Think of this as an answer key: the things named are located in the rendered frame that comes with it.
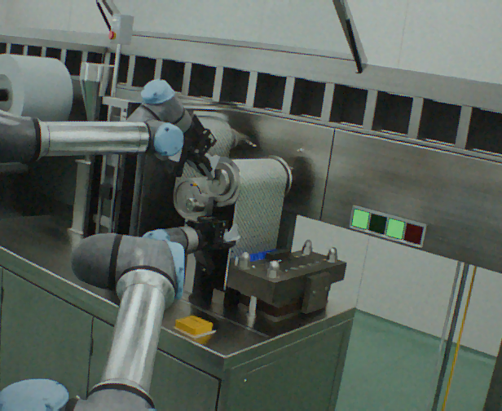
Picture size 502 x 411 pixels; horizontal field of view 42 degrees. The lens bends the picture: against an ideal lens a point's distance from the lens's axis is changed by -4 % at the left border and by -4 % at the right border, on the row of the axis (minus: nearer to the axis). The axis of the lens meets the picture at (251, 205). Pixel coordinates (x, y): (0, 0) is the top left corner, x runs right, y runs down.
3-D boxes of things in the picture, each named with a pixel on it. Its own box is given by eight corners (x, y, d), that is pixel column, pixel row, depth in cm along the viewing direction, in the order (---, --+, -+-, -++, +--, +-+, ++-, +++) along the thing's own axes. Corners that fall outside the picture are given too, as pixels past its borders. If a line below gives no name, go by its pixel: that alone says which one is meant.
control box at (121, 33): (104, 41, 226) (107, 13, 224) (121, 44, 230) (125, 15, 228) (113, 42, 221) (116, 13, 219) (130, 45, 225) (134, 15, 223)
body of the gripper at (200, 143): (218, 142, 190) (200, 114, 181) (203, 166, 187) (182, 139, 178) (198, 138, 194) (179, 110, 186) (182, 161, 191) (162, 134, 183)
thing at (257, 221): (226, 262, 200) (235, 201, 196) (274, 253, 218) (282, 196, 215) (228, 262, 199) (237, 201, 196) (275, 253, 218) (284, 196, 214)
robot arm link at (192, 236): (187, 258, 178) (165, 250, 183) (199, 257, 182) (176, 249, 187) (191, 231, 177) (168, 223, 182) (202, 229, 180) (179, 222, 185)
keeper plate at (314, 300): (301, 311, 200) (306, 276, 198) (319, 305, 208) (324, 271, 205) (307, 314, 198) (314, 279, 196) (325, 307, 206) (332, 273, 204)
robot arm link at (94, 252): (51, 280, 131) (90, 293, 179) (106, 288, 132) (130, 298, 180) (61, 222, 133) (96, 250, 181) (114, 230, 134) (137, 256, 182)
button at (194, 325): (174, 328, 176) (175, 319, 176) (192, 322, 182) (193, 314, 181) (194, 337, 172) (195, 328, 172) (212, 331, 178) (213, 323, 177)
